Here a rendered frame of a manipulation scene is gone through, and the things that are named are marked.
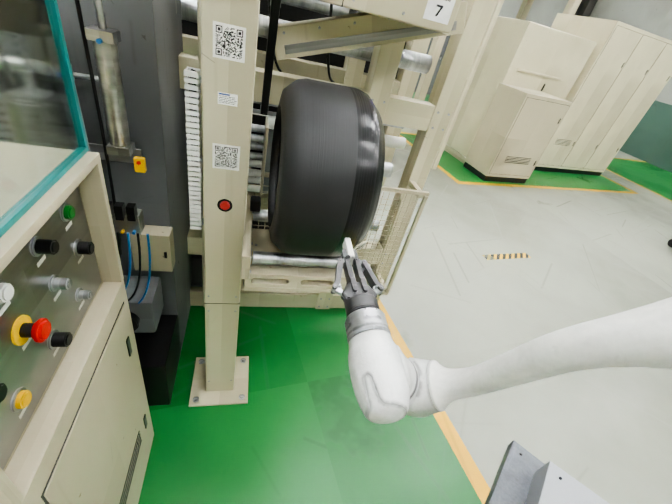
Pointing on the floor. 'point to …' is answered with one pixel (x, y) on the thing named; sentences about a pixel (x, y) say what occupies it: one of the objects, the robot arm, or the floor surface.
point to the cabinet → (514, 133)
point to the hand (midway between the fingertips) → (348, 250)
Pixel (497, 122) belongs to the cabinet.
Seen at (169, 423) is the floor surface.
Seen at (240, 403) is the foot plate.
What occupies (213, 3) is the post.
